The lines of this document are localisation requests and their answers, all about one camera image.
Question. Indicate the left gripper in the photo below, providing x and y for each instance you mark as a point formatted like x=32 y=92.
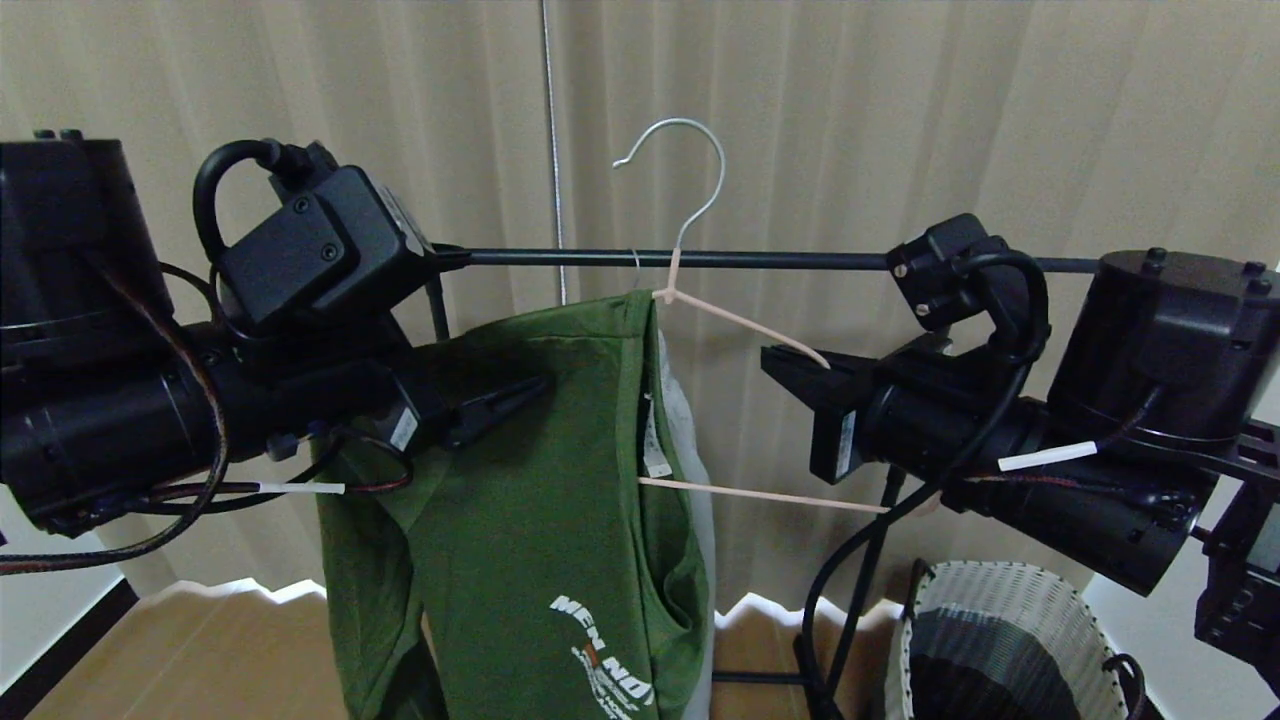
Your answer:
x=120 y=430

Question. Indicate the pink clothes hanger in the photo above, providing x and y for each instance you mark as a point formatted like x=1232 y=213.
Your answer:
x=674 y=272
x=637 y=270

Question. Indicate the pale grey shorts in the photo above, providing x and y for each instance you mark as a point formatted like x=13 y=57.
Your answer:
x=700 y=480

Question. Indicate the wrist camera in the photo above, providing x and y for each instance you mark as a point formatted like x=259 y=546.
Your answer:
x=940 y=270
x=320 y=250

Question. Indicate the green garment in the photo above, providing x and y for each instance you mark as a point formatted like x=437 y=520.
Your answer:
x=540 y=520

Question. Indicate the black clothes rack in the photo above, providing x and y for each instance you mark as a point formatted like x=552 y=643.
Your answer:
x=780 y=260

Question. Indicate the white laundry basket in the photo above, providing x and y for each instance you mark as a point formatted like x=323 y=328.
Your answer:
x=1000 y=590

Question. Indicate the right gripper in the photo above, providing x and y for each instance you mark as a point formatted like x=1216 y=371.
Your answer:
x=920 y=430

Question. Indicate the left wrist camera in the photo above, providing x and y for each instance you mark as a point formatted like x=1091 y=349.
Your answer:
x=320 y=250

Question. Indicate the beige curtain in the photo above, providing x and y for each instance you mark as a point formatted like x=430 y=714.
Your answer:
x=900 y=120

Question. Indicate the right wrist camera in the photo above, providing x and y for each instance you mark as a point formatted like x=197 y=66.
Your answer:
x=940 y=270

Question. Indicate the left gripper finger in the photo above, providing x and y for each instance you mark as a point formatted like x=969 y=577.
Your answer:
x=495 y=410

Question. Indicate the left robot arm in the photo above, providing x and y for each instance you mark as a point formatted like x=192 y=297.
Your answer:
x=70 y=250

